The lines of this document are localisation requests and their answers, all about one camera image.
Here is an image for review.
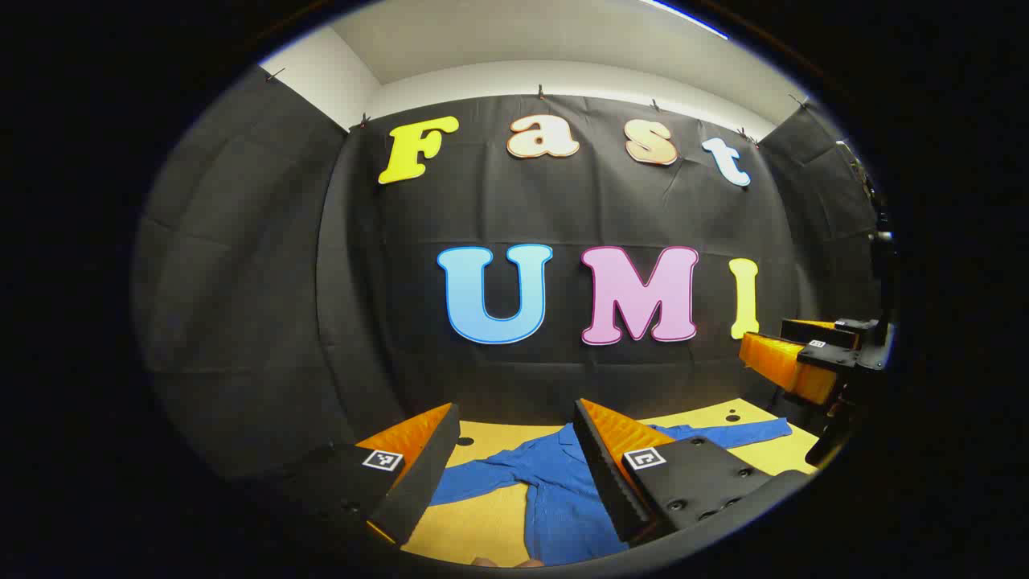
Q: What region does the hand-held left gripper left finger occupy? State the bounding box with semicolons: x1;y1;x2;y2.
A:
273;402;461;548

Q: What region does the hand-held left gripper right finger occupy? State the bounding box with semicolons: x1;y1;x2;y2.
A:
572;398;813;548

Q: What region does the blue button jacket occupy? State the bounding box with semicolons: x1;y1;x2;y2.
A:
430;417;793;568

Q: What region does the black backdrop cloth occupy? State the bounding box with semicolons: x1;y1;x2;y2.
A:
133;64;885;483

